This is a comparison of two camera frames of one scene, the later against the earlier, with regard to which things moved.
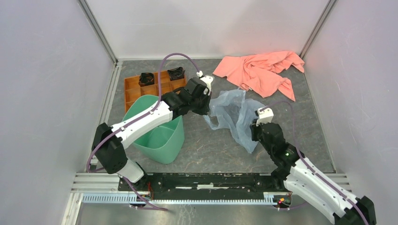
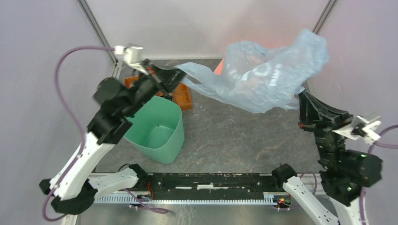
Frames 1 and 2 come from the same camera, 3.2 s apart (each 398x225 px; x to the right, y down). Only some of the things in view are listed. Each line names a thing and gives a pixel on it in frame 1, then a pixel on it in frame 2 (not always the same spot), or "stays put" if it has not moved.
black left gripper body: (200, 106) to (150, 85)
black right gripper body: (256, 133) to (321, 129)
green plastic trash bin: (164, 144) stays put
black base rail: (202, 183) stays put
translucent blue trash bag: (230, 110) to (256, 79)
